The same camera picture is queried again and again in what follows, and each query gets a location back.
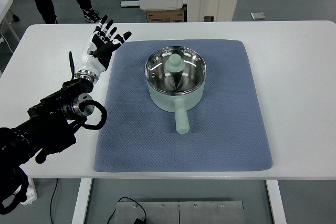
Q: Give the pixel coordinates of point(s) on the grey metal plate with screws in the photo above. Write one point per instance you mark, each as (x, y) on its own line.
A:
(204, 213)

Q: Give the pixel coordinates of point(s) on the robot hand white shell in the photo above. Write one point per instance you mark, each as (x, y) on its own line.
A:
(90, 61)

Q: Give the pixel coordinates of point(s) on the white side table with caster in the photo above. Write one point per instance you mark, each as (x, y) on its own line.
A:
(5, 6)

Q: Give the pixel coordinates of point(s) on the white power strip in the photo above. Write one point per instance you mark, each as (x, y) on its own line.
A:
(32, 192)

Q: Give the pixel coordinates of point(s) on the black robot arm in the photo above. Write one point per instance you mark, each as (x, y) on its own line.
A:
(52, 104)

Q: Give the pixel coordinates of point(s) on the small grey floor object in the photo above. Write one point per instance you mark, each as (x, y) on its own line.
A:
(258, 15)

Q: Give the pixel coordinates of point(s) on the white table leg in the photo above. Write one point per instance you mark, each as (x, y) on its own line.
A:
(276, 203)
(82, 203)

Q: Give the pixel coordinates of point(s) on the cardboard box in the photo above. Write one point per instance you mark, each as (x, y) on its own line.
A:
(165, 15)

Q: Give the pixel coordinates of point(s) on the blue textured mat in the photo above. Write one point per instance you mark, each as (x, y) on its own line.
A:
(210, 129)

